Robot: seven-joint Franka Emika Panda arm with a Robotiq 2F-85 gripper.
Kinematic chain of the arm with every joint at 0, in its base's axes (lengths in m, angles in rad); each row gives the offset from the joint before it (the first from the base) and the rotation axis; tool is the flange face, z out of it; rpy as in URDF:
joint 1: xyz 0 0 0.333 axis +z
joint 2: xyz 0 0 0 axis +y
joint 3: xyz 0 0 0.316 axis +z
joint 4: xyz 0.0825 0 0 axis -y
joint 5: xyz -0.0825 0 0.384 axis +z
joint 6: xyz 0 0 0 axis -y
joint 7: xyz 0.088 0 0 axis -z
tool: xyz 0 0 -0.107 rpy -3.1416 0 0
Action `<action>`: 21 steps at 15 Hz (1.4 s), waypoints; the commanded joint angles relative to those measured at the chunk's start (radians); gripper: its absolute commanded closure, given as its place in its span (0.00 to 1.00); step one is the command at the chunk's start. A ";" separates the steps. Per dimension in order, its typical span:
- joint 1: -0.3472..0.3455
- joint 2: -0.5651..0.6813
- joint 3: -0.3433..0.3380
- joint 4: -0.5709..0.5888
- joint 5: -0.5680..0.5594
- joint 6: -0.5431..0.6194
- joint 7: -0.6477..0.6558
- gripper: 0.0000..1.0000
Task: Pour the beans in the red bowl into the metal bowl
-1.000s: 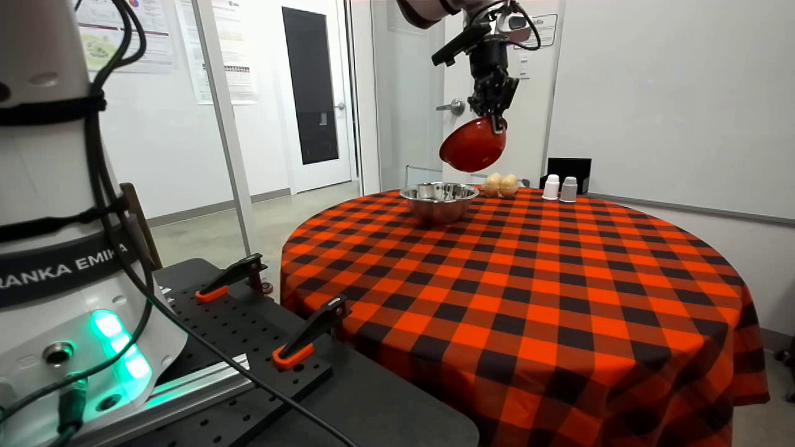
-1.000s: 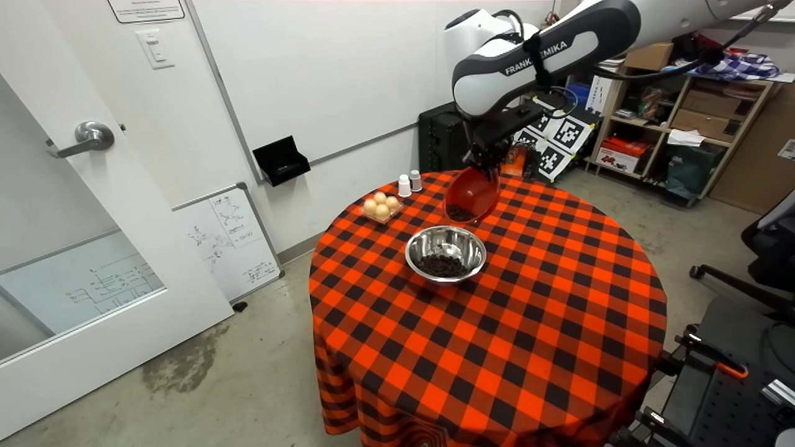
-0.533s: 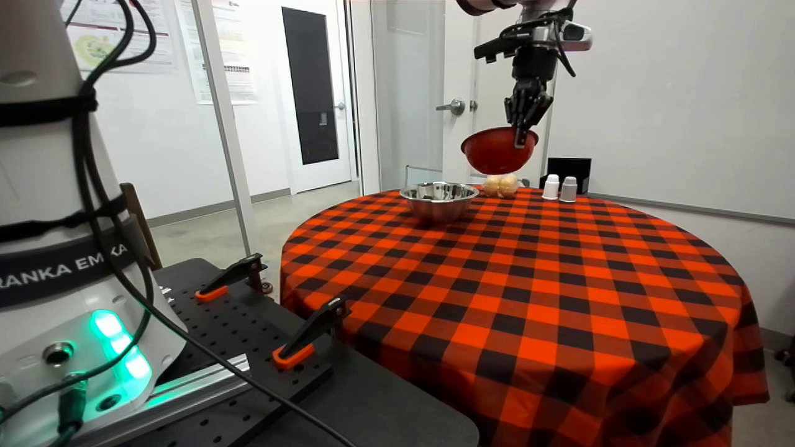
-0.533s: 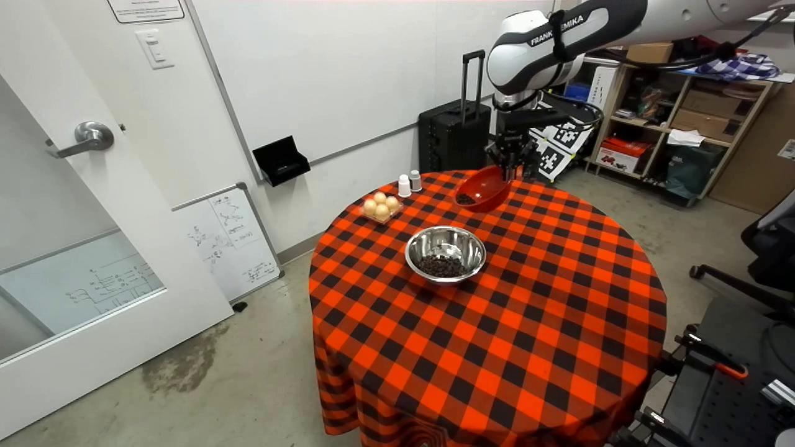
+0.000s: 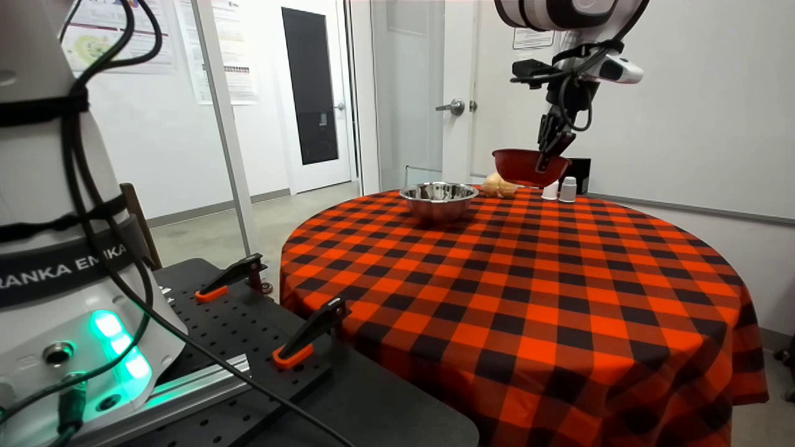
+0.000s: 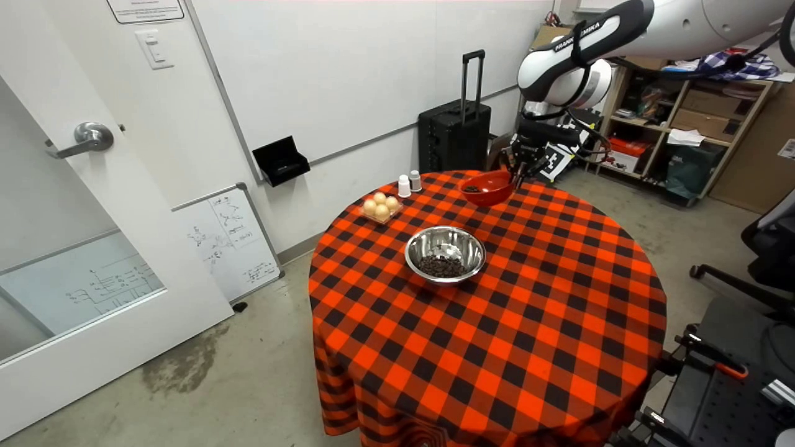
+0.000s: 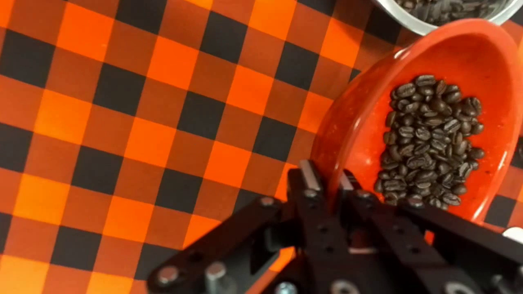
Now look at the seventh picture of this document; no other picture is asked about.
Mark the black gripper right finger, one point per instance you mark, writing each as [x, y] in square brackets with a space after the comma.
[430, 239]

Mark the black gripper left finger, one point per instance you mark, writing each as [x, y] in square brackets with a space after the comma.
[255, 239]

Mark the dark coffee beans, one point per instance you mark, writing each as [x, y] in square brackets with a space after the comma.
[430, 141]

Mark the red bowl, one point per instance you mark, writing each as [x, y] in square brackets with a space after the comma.
[360, 132]

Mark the metal bowl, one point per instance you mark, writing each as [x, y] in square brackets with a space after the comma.
[409, 22]

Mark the orange black plaid tablecloth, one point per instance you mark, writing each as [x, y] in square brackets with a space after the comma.
[136, 136]

